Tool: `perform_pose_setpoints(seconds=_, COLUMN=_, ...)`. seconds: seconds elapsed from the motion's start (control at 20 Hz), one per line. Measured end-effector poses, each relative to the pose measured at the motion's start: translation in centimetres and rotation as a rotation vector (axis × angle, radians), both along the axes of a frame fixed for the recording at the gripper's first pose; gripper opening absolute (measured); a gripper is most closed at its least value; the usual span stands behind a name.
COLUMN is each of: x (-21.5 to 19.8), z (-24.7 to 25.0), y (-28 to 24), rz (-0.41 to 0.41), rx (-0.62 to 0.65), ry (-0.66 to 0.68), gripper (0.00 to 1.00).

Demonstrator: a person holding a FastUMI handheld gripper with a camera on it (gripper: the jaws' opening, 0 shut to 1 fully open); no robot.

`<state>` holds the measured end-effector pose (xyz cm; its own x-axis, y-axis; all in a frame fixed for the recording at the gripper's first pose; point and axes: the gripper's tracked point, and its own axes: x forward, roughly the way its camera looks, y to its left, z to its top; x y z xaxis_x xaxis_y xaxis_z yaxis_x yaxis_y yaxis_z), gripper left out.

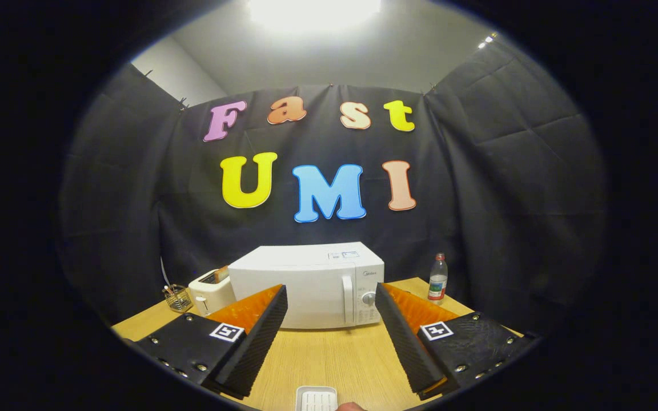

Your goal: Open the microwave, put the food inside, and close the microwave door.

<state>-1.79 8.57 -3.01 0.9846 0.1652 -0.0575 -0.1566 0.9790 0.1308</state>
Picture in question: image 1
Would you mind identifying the wire mesh basket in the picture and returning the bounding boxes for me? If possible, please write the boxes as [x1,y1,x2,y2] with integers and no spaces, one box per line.
[162,284,194,313]

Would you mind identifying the white ribbed tray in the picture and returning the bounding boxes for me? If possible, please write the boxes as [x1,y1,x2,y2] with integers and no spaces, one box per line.
[296,386,338,411]

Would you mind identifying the clear plastic bottle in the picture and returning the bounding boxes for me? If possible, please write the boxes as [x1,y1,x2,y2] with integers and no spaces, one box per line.
[427,253,448,305]

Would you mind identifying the ceiling light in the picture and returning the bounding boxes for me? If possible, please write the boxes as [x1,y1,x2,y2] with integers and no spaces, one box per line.
[249,0,381,32]

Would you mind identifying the white pop-up toaster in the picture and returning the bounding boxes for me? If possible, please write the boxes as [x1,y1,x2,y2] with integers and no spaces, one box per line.
[188,268,237,316]

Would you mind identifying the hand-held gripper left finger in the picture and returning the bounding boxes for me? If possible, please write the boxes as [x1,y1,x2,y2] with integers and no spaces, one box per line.
[133,284,288,400]

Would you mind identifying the white toaster oven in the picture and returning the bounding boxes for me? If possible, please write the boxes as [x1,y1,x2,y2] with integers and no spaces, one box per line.
[228,245,386,330]

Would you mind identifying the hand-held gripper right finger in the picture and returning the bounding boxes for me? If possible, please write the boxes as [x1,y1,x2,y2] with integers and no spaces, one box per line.
[375,282,538,401]

